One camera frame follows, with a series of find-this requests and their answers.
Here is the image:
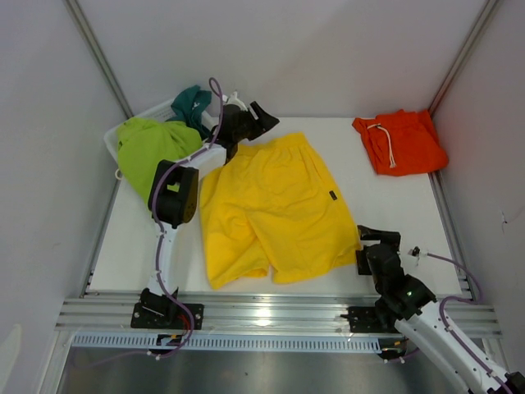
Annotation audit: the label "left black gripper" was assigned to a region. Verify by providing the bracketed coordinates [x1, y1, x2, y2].
[234, 103, 279, 143]

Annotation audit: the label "yellow shorts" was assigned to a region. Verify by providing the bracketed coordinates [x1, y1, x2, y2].
[199, 133, 360, 290]

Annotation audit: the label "lime green shorts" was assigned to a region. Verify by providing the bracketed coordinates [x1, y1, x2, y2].
[117, 121, 203, 203]

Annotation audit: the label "orange shorts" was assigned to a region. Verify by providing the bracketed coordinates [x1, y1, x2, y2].
[353, 110, 449, 176]

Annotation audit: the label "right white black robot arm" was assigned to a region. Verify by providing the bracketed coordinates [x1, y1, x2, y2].
[356, 225, 524, 393]

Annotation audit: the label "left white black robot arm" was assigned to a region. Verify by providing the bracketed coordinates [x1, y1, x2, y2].
[130, 98, 280, 331]

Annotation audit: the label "teal shorts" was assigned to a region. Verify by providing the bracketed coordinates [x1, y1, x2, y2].
[167, 85, 212, 140]

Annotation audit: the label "white plastic bin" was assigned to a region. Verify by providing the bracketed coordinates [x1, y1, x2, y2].
[103, 98, 175, 163]

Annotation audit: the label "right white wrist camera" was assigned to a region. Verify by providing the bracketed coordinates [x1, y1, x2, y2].
[408, 246, 429, 267]

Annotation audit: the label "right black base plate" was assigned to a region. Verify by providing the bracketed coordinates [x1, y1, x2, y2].
[340, 306, 399, 334]

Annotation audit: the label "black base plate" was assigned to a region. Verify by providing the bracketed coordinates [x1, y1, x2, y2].
[340, 306, 399, 334]
[130, 303, 190, 330]

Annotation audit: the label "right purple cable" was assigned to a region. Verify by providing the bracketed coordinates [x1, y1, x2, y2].
[381, 252, 514, 394]

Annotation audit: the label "purple cable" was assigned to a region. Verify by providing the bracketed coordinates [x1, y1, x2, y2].
[147, 76, 231, 362]
[381, 252, 514, 394]

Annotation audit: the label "white shorts drawstring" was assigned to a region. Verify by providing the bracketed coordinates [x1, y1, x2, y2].
[366, 122, 399, 169]

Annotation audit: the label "aluminium mounting rail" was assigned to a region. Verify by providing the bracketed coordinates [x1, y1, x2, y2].
[56, 291, 501, 337]

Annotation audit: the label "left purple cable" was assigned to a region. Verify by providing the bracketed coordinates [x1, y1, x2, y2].
[147, 76, 231, 362]

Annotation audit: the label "white slotted cable duct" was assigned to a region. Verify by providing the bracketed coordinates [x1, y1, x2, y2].
[71, 332, 381, 354]

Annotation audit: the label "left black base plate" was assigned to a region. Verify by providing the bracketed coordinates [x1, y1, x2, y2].
[130, 303, 190, 330]

